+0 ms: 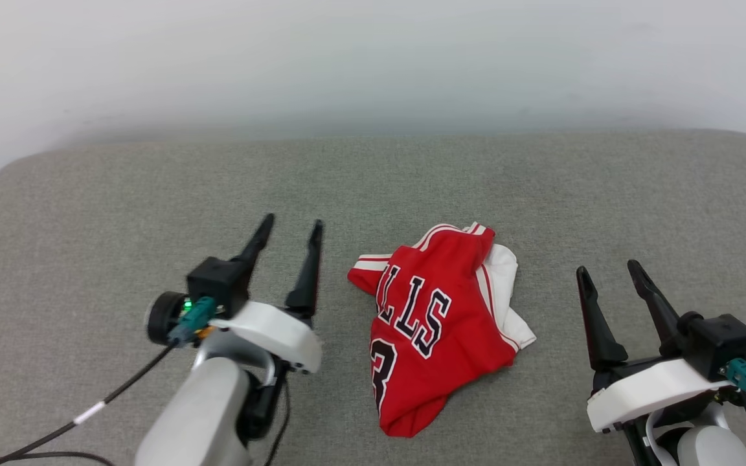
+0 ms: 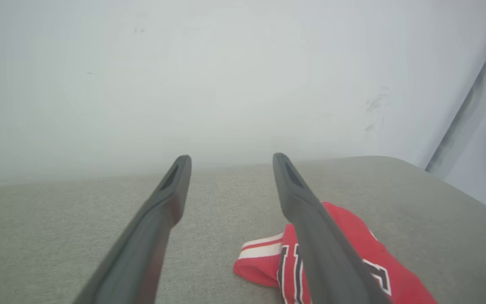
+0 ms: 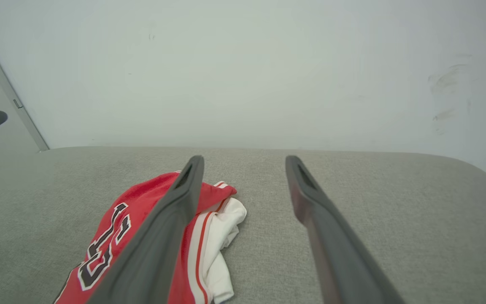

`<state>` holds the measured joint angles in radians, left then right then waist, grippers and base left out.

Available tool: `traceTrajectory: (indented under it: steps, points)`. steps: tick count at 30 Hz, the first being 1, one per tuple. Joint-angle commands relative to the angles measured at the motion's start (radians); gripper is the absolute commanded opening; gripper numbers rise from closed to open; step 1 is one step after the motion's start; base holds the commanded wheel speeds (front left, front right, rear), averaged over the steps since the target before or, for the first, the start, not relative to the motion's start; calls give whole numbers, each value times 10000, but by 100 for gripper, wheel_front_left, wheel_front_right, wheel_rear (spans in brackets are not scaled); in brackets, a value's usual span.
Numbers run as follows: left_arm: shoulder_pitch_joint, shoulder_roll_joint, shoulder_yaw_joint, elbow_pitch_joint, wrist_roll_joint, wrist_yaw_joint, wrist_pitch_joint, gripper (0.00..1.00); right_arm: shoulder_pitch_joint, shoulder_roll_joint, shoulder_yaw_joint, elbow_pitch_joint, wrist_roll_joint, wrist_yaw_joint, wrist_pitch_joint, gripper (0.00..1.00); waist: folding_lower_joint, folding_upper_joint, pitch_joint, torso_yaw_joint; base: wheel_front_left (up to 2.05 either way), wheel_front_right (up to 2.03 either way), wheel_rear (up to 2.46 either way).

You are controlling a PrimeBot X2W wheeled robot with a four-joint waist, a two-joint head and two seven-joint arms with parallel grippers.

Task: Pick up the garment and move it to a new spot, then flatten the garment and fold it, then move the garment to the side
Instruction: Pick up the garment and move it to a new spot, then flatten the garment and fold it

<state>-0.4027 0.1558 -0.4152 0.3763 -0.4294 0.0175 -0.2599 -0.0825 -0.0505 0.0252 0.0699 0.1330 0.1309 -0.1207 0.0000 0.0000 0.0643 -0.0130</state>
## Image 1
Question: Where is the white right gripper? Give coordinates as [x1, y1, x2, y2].
[576, 260, 734, 434]

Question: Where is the teal left camera connector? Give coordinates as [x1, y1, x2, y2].
[167, 296, 217, 347]

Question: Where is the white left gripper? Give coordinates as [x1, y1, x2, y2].
[209, 214, 324, 375]

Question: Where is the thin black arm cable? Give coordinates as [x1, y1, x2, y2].
[263, 379, 291, 466]

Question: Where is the black left camera cable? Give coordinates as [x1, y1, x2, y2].
[0, 343, 179, 466]

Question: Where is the red basketball jersey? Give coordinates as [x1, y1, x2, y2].
[347, 222, 537, 438]

